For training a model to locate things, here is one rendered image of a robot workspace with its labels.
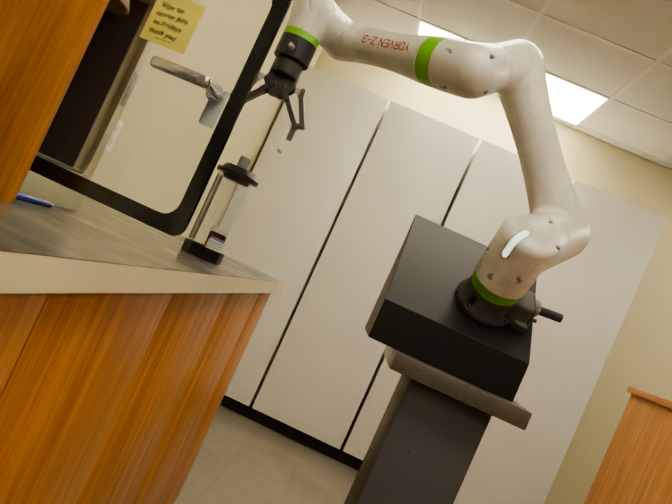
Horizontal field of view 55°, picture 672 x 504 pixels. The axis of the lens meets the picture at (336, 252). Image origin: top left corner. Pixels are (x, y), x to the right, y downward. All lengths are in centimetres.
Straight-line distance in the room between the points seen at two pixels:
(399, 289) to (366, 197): 258
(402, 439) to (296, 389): 261
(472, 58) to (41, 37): 85
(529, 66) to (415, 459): 92
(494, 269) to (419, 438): 42
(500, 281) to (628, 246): 288
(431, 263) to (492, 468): 272
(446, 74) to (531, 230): 39
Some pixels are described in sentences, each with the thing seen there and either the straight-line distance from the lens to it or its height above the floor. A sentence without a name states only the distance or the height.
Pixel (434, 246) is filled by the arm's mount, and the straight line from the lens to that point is 169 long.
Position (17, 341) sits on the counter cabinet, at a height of 83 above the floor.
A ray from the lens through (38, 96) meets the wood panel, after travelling 98.
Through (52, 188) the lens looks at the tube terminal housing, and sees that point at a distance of 126.
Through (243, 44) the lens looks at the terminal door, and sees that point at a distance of 97.
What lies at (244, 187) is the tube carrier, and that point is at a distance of 159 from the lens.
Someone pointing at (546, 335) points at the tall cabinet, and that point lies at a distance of 417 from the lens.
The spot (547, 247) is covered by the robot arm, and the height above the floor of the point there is 128.
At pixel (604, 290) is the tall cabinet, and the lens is 427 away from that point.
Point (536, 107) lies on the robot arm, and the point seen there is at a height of 158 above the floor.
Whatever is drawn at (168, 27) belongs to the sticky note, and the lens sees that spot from 102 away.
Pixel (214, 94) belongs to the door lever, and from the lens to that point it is 95.
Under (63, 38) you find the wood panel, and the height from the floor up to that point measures 118.
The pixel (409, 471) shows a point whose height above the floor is 70.
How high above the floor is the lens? 103
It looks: 2 degrees up
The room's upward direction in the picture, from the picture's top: 24 degrees clockwise
